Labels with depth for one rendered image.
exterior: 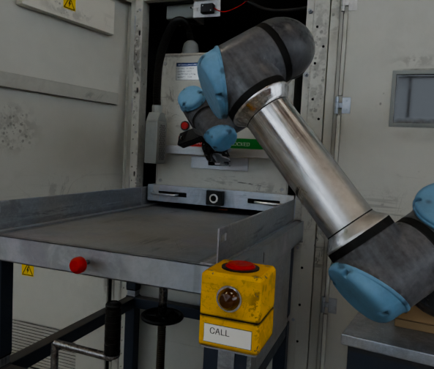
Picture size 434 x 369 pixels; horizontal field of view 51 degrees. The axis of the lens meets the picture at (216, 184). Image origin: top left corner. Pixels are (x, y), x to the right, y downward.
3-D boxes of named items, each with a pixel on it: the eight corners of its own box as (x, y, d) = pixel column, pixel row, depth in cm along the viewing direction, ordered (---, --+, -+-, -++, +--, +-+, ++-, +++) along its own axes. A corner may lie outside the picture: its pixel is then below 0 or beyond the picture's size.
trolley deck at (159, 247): (233, 299, 81) (234, 266, 81) (-27, 255, 103) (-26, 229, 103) (302, 239, 145) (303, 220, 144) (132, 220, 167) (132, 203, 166)
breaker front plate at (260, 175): (285, 199, 149) (294, 50, 146) (154, 188, 167) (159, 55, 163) (286, 198, 151) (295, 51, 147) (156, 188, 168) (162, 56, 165)
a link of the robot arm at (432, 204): (508, 254, 75) (521, 198, 66) (446, 299, 73) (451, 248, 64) (447, 214, 84) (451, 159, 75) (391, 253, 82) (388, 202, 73)
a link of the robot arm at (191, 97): (185, 113, 119) (170, 94, 123) (198, 135, 128) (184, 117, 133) (210, 96, 119) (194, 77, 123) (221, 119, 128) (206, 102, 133)
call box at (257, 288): (256, 359, 56) (261, 277, 55) (197, 347, 59) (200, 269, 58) (272, 336, 64) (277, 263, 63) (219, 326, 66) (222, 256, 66)
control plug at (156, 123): (156, 163, 155) (158, 111, 153) (143, 162, 156) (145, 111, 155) (166, 163, 162) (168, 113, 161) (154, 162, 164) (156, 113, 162)
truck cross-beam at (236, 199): (293, 214, 149) (294, 195, 148) (147, 200, 168) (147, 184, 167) (296, 212, 153) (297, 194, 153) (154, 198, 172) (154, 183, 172)
